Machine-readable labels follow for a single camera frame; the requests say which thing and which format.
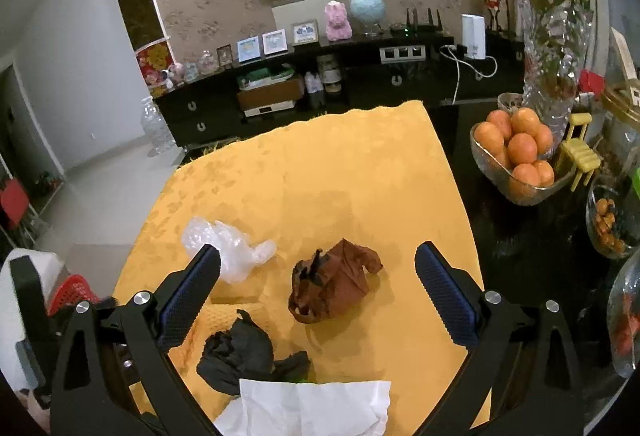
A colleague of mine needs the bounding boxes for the pale blue globe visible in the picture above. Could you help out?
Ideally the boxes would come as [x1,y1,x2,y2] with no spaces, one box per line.
[349,0,387,37]

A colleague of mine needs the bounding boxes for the red chair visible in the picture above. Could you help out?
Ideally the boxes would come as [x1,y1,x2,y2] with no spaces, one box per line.
[0,178,32,229]

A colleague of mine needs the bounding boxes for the yellow miniature chair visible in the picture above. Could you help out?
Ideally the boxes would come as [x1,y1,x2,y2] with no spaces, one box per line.
[565,112,593,142]
[555,138,603,192]

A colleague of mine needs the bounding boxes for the white blank board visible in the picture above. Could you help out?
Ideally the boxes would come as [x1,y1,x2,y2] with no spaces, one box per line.
[272,0,333,44]

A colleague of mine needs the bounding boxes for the black television cabinet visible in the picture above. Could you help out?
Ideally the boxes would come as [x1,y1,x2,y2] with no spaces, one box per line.
[152,31,526,149]

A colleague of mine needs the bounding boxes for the white cushioned bench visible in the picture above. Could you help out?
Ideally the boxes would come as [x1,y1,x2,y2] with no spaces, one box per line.
[0,248,71,332]

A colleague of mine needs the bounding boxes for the small red box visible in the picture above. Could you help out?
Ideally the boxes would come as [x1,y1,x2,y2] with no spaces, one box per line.
[579,70,607,95]

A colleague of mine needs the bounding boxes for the black router with antennas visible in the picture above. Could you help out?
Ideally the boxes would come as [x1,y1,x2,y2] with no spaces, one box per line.
[390,7,453,38]

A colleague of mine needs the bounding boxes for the yellow sponge cloth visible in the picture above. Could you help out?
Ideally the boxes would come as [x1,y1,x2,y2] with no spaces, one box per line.
[195,300,273,342]

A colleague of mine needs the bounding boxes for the white cable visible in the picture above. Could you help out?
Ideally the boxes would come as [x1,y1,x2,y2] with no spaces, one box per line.
[440,43,499,104]

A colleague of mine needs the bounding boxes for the small glass candy jar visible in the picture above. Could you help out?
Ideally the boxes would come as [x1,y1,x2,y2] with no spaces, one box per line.
[196,50,219,76]

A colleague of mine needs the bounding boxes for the cut glass vase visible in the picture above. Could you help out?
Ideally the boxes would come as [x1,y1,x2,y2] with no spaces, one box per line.
[517,0,601,132]

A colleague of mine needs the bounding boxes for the white flat device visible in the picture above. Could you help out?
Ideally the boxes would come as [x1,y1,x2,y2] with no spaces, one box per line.
[243,100,296,118]

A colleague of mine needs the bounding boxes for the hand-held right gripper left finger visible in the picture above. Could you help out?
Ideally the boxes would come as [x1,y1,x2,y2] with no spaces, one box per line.
[50,243,223,436]

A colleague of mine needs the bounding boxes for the glass bowl of snacks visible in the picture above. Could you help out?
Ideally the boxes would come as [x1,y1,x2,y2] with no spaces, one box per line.
[586,173,640,259]

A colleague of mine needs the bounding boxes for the black plastic bag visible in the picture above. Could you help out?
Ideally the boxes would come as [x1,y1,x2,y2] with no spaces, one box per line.
[196,309,312,399]

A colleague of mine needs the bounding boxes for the pile of oranges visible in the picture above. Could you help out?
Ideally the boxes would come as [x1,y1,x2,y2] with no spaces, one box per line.
[474,107,557,199]

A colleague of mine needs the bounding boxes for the glass fruit bowl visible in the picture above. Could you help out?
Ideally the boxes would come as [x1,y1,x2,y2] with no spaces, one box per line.
[470,106,581,207]

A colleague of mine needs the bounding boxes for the large round glass jar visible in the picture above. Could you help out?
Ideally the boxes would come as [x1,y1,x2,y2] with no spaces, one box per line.
[606,248,640,379]

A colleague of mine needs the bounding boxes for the pink plush toy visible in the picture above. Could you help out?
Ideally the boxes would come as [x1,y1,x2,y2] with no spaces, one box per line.
[325,1,354,42]

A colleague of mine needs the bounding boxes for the light picture frame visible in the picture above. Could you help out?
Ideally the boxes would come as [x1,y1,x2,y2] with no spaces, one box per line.
[236,36,261,63]
[292,19,319,46]
[262,29,288,55]

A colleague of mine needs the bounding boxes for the white socket panel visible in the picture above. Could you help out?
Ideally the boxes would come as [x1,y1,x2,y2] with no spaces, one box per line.
[380,44,427,64]

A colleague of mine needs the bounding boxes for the white tissue paper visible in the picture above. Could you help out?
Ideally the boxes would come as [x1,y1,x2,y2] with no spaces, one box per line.
[214,378,392,436]

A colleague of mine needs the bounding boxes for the gold lid jar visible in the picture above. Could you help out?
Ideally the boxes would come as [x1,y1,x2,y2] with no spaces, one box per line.
[600,83,640,177]

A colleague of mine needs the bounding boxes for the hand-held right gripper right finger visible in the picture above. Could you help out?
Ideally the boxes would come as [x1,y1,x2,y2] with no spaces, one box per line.
[414,241,587,436]

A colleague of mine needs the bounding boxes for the green white packages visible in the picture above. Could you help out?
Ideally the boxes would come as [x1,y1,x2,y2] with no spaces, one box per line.
[236,66,296,89]

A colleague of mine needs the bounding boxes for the yellow tablecloth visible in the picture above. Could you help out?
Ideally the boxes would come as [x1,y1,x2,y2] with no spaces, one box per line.
[112,100,493,436]

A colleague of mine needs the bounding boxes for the white upright modem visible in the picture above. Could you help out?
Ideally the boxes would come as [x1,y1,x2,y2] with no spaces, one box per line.
[461,13,488,60]

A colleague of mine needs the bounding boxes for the red yellow wall decoration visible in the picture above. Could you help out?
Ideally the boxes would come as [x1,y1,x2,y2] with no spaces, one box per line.
[136,38,172,98]

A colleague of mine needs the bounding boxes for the large clear water bottle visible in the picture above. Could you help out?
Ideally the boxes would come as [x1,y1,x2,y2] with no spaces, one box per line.
[140,96,177,156]

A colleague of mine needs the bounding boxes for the clear plastic bag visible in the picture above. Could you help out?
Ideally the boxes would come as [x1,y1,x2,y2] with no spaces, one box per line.
[181,216,278,286]

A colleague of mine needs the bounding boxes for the brown cardboard box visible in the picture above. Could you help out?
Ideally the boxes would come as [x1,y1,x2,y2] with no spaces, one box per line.
[236,78,306,113]

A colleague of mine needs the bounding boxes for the red plastic basket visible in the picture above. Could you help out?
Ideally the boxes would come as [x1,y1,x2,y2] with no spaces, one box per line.
[47,273,103,317]

